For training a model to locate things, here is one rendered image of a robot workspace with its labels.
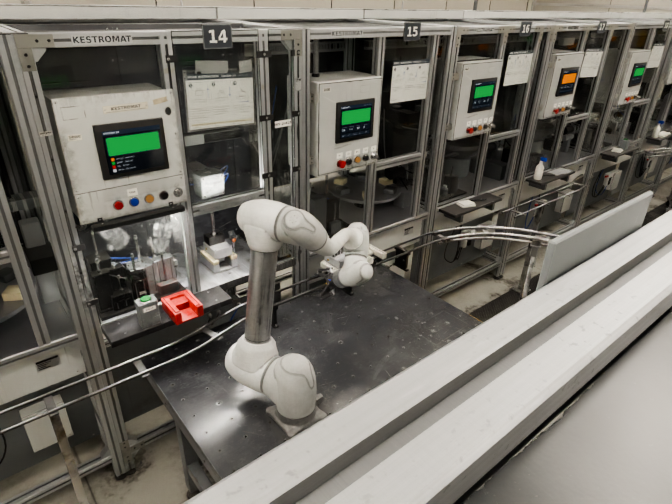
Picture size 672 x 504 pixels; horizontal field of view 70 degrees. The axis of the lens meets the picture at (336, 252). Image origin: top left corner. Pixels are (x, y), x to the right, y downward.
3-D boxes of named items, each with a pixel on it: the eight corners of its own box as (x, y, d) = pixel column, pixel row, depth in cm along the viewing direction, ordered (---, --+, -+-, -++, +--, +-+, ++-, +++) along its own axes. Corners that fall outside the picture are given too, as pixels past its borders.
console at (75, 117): (83, 228, 179) (52, 100, 158) (63, 204, 199) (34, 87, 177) (189, 203, 203) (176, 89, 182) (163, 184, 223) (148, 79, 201)
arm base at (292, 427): (335, 413, 194) (336, 403, 191) (290, 440, 181) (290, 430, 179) (308, 387, 206) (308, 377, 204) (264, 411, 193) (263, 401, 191)
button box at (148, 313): (143, 329, 201) (138, 305, 195) (136, 320, 206) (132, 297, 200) (162, 322, 205) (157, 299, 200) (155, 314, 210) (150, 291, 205)
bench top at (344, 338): (261, 545, 150) (261, 538, 148) (139, 363, 222) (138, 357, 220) (526, 354, 236) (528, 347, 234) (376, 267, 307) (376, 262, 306)
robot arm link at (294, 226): (333, 224, 174) (302, 216, 180) (314, 204, 158) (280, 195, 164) (320, 258, 171) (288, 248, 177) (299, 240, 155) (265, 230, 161)
